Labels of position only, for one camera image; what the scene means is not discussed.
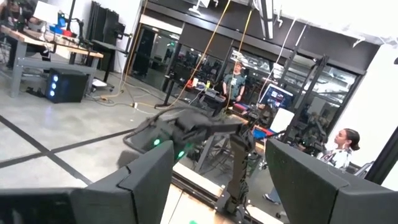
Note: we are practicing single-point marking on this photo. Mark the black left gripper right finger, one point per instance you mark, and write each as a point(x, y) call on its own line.
point(311, 193)

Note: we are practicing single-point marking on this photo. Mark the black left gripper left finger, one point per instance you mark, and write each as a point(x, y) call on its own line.
point(140, 193)

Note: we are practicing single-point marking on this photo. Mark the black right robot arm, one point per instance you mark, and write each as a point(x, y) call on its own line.
point(239, 161)

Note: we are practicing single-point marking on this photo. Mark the person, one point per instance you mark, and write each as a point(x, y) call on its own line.
point(14, 12)
point(337, 155)
point(234, 84)

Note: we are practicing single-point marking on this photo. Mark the white sheet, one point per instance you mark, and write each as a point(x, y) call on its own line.
point(282, 120)

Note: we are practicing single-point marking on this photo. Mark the black computer tower blue lights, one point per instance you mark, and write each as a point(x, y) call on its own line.
point(68, 87)

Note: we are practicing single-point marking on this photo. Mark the black side table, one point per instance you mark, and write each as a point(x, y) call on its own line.
point(109, 46)

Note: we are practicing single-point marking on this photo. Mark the computer monitor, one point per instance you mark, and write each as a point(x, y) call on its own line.
point(276, 97)

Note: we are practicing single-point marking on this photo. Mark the black folding panel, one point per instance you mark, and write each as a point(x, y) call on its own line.
point(102, 23)

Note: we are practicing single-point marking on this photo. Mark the wooden workbench grey legs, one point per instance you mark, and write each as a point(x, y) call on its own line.
point(56, 46)

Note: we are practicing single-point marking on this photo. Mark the blue box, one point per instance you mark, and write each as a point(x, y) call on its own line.
point(58, 26)

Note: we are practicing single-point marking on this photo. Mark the white board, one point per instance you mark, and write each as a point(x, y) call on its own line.
point(46, 12)

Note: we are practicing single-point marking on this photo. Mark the ceiling light fixture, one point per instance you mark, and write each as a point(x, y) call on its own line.
point(266, 17)

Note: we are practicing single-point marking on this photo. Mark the black slanted post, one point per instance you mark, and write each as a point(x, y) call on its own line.
point(384, 158)

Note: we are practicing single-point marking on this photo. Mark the black metal frame post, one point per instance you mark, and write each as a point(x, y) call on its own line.
point(308, 93)

